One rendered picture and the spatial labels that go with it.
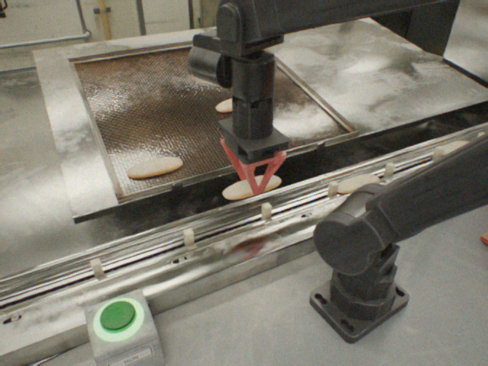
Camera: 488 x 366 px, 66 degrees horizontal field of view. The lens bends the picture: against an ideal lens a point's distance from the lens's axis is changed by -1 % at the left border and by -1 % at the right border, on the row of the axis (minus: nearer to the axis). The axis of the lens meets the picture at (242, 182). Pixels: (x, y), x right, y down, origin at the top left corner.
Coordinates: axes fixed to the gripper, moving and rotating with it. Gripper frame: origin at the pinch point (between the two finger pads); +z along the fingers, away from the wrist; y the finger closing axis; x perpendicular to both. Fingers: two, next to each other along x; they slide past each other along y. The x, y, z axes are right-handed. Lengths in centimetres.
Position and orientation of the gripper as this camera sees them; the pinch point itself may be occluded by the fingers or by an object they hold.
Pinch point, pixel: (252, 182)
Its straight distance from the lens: 59.5
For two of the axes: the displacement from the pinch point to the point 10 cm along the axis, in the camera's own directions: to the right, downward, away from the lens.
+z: 0.1, 8.2, 5.7
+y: 4.5, 5.1, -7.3
